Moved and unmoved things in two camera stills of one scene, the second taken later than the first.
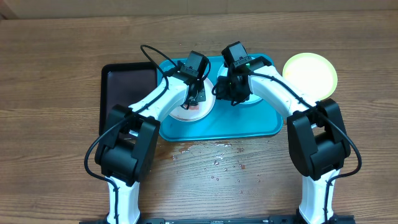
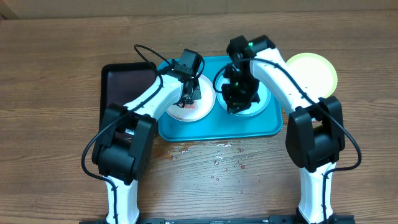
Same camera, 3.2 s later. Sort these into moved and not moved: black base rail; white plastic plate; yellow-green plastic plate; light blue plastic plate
Moved: light blue plastic plate
Not moved: black base rail; yellow-green plastic plate; white plastic plate
